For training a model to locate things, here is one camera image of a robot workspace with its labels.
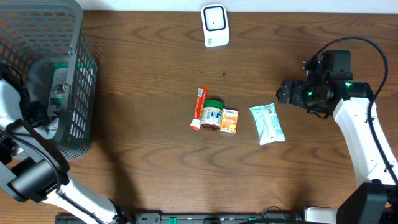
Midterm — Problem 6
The grey plastic mesh basket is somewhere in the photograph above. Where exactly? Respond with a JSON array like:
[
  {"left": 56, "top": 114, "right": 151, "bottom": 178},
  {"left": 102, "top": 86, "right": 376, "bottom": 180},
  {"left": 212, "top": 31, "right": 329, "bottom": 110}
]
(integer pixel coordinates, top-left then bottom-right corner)
[{"left": 1, "top": 1, "right": 98, "bottom": 160}]

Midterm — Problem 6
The light green tissue packet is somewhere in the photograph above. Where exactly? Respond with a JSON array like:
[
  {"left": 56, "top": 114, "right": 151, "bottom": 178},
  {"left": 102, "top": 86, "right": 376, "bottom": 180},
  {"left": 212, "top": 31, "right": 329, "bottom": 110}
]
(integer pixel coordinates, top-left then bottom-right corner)
[{"left": 250, "top": 103, "right": 286, "bottom": 146}]

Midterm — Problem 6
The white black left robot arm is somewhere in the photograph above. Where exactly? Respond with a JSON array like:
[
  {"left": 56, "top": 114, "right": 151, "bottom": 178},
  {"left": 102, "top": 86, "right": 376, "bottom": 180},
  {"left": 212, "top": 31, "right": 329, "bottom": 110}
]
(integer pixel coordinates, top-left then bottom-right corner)
[{"left": 1, "top": 63, "right": 135, "bottom": 223}]

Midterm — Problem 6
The red stick sachet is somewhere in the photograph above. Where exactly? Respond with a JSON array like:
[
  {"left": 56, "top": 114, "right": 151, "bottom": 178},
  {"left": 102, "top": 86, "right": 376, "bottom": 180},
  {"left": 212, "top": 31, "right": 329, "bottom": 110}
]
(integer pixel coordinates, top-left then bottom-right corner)
[{"left": 190, "top": 87, "right": 209, "bottom": 131}]

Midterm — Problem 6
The orange snack packet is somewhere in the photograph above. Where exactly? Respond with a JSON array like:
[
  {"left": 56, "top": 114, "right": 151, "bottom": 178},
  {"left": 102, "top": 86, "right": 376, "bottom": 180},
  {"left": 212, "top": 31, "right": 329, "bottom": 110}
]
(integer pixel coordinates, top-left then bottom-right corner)
[{"left": 220, "top": 108, "right": 239, "bottom": 134}]

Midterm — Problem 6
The white barcode scanner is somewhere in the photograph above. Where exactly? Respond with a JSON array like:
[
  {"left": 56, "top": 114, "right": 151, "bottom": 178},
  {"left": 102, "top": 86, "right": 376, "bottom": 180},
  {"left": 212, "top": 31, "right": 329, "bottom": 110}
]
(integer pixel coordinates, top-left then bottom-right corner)
[{"left": 201, "top": 4, "right": 230, "bottom": 48}]

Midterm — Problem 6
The green lid jar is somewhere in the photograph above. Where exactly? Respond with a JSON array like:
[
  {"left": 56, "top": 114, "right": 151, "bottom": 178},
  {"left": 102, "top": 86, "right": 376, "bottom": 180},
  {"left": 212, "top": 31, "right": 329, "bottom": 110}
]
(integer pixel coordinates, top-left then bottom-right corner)
[{"left": 201, "top": 100, "right": 224, "bottom": 131}]

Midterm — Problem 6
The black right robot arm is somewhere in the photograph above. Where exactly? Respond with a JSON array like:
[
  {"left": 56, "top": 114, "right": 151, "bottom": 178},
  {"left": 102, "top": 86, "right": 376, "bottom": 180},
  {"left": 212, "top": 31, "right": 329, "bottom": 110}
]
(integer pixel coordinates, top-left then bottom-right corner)
[{"left": 276, "top": 80, "right": 397, "bottom": 223}]

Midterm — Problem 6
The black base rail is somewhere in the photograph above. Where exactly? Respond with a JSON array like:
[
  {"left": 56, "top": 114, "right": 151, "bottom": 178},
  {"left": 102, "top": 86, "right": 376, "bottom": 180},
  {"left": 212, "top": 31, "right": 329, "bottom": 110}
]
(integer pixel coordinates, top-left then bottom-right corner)
[{"left": 55, "top": 212, "right": 301, "bottom": 224}]

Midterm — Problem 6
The tall green white packet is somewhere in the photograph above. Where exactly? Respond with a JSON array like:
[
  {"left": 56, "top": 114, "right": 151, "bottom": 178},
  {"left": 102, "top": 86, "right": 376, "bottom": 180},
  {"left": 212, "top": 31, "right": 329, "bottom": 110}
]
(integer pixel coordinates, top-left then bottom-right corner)
[{"left": 35, "top": 63, "right": 68, "bottom": 139}]

